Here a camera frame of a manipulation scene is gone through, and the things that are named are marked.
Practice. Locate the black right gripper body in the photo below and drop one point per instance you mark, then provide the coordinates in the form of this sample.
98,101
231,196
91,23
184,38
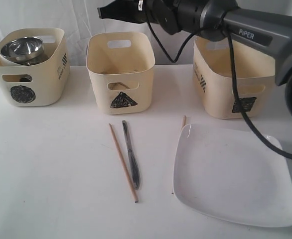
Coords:
131,11

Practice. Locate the steel bowl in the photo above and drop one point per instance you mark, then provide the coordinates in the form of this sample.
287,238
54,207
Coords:
22,49

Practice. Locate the white ceramic bowl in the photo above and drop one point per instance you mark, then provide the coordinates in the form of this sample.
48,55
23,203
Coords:
4,59

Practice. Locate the steel table knife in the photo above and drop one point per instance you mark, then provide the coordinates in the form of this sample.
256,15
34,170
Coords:
132,160

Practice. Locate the wooden chopstick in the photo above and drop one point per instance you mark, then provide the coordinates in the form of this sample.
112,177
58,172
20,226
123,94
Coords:
184,121
127,175

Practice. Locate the steel fork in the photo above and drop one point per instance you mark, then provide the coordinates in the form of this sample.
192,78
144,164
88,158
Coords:
118,86

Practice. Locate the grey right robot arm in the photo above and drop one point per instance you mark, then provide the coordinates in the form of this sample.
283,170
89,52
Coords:
214,20

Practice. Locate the cream bin with triangle mark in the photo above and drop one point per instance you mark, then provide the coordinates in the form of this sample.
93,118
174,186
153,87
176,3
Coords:
121,70

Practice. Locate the wooden chopstick under plate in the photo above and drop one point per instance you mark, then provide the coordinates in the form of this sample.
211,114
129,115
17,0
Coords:
184,121

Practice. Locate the cream bin with circle mark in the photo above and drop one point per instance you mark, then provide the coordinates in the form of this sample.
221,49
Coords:
41,84

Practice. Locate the white square plate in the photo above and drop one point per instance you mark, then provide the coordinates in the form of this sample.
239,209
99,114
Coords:
230,175

